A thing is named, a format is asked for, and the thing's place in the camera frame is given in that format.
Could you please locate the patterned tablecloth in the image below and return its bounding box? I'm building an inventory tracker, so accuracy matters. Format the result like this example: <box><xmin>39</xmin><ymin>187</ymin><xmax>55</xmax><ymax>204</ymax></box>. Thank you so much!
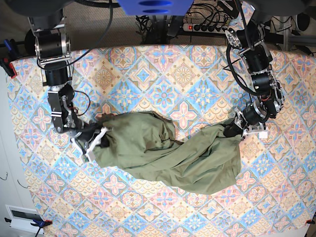
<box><xmin>5</xmin><ymin>46</ymin><xmax>316</xmax><ymax>237</ymax></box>

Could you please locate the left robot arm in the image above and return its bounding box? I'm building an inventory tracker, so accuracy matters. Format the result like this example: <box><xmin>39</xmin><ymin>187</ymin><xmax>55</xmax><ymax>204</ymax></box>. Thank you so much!
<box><xmin>223</xmin><ymin>10</ymin><xmax>284</xmax><ymax>138</ymax></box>

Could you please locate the white power strip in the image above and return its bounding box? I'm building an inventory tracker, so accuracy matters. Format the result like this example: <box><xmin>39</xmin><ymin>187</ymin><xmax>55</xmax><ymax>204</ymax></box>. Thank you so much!
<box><xmin>182</xmin><ymin>23</ymin><xmax>228</xmax><ymax>34</ymax></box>

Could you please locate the blue clamp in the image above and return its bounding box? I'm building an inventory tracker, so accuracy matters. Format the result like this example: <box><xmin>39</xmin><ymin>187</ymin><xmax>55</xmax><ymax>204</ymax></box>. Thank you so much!
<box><xmin>4</xmin><ymin>218</ymin><xmax>52</xmax><ymax>237</ymax></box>
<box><xmin>0</xmin><ymin>39</ymin><xmax>17</xmax><ymax>79</ymax></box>

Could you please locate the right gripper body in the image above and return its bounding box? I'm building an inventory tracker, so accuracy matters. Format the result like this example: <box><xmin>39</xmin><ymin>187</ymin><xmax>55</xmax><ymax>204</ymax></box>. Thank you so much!
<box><xmin>70</xmin><ymin>123</ymin><xmax>113</xmax><ymax>162</ymax></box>

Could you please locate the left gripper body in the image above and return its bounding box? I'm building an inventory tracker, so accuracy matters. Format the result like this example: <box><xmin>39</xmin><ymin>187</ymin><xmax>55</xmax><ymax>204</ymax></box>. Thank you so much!
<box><xmin>234</xmin><ymin>100</ymin><xmax>268</xmax><ymax>140</ymax></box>

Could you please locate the red clamp lower right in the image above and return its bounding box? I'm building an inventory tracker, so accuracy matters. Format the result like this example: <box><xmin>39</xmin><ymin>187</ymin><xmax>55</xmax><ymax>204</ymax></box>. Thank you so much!
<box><xmin>306</xmin><ymin>219</ymin><xmax>316</xmax><ymax>225</ymax></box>

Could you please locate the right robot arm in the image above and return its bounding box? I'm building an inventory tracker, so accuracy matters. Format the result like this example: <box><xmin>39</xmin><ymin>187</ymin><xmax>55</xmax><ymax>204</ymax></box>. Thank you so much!
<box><xmin>5</xmin><ymin>0</ymin><xmax>108</xmax><ymax>162</ymax></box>

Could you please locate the blue clamp lower left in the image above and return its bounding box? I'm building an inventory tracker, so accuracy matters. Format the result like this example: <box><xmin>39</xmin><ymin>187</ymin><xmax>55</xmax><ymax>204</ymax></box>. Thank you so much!
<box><xmin>4</xmin><ymin>218</ymin><xmax>52</xmax><ymax>237</ymax></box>

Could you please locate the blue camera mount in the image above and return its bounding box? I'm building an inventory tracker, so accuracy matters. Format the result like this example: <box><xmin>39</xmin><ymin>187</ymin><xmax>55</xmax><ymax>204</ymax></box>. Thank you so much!
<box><xmin>118</xmin><ymin>0</ymin><xmax>194</xmax><ymax>16</ymax></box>

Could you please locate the blue clamp upper left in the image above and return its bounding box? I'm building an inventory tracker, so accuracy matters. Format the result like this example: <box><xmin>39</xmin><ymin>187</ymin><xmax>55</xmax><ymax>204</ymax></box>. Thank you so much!
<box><xmin>0</xmin><ymin>39</ymin><xmax>17</xmax><ymax>79</ymax></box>

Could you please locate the green t-shirt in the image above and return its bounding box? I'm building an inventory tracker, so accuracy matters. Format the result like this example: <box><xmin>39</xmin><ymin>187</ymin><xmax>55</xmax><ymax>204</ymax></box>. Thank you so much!
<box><xmin>93</xmin><ymin>112</ymin><xmax>241</xmax><ymax>195</ymax></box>

